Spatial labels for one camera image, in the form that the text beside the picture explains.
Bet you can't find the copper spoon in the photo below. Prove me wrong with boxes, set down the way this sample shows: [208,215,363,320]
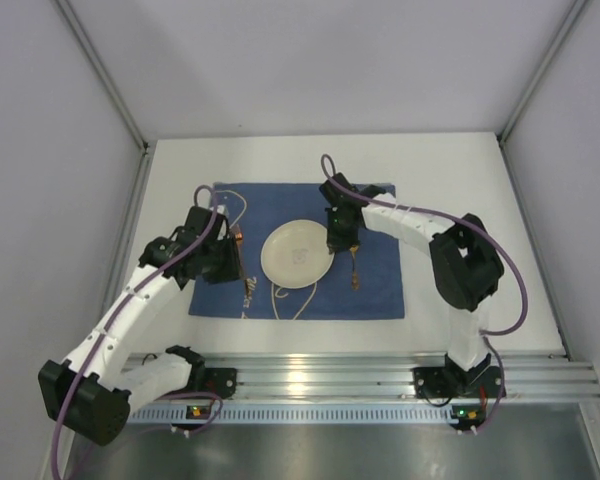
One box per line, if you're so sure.
[349,245,360,291]

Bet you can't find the copper fork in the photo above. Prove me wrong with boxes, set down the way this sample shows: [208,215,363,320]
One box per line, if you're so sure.
[231,225,252,300]

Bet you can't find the white paper plate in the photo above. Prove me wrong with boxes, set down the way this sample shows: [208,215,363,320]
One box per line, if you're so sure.
[260,219,334,289]

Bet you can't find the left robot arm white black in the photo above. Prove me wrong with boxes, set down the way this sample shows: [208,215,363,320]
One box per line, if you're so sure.
[38,206,242,446]

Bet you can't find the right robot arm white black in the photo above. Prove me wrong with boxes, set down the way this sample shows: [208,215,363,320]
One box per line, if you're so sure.
[319,173,504,390]

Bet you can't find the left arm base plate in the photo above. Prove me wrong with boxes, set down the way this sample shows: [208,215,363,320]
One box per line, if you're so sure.
[163,366,238,399]

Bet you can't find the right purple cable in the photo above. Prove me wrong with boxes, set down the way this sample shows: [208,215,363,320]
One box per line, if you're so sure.
[320,153,530,434]

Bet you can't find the purple cable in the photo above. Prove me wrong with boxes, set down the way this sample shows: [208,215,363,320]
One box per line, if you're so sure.
[49,184,226,480]
[320,153,530,434]

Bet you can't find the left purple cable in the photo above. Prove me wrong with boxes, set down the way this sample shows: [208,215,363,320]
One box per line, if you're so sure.
[49,184,226,480]

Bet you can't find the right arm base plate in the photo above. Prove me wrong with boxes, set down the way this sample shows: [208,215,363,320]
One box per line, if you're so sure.
[413,366,504,400]

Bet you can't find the slotted cable duct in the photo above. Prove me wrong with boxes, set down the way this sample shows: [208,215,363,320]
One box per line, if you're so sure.
[128,403,484,425]

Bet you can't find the aluminium frame rail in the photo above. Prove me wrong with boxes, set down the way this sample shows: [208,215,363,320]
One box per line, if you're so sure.
[205,354,600,403]

